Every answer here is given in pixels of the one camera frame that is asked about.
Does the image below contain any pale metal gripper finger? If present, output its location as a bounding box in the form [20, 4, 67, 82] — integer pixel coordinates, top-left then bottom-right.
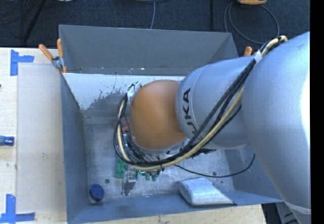
[121, 170, 139, 197]

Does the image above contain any green flat block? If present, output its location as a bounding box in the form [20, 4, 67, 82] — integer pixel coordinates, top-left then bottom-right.
[114, 156, 139, 179]

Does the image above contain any grey metal bin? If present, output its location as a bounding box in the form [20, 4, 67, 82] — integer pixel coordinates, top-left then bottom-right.
[58, 24, 285, 224]

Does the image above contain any blue and white round object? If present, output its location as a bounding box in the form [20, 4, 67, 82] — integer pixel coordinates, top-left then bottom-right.
[88, 183, 105, 204]

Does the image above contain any pale grey folded cloth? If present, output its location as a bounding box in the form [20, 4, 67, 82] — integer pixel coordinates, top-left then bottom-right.
[178, 176, 236, 206]

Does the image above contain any pale wood flat board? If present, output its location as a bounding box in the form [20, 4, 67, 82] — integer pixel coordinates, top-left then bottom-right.
[16, 62, 67, 215]

